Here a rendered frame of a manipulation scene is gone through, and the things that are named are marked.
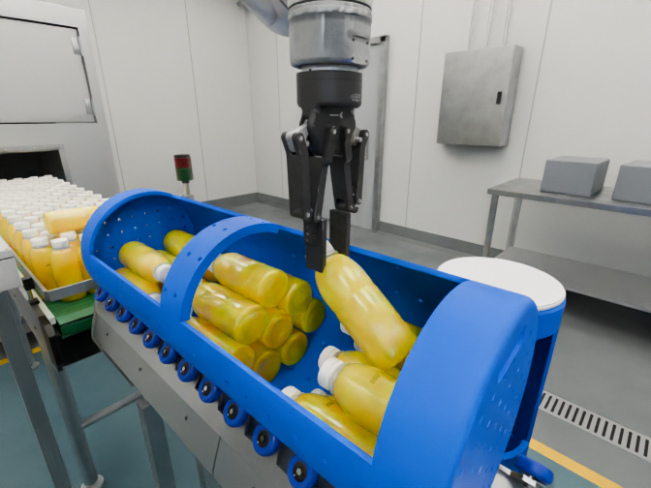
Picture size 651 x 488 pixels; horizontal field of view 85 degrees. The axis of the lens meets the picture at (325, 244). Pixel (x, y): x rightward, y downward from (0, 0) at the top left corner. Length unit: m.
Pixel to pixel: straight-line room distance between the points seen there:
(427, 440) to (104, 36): 5.37
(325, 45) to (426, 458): 0.38
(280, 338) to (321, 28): 0.47
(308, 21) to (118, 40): 5.14
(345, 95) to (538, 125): 3.36
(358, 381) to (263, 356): 0.24
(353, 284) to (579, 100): 3.34
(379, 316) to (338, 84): 0.26
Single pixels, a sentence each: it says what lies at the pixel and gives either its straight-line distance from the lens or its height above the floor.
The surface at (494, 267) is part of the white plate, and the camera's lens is 1.01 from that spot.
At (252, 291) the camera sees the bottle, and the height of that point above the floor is 1.14.
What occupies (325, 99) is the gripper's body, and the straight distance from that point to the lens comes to 0.41.
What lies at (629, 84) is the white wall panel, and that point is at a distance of 3.63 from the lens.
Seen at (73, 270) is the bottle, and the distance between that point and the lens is 1.23.
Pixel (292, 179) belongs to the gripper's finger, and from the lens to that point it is 0.41.
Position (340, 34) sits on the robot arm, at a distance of 0.41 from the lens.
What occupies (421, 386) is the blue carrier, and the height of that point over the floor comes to 1.19.
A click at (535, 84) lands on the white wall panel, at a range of 3.75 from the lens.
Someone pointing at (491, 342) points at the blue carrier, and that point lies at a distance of 0.34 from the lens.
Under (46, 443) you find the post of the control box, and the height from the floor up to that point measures 0.46.
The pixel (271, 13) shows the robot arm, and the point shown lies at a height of 1.53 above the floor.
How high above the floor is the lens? 1.40
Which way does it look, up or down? 20 degrees down
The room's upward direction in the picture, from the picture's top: straight up
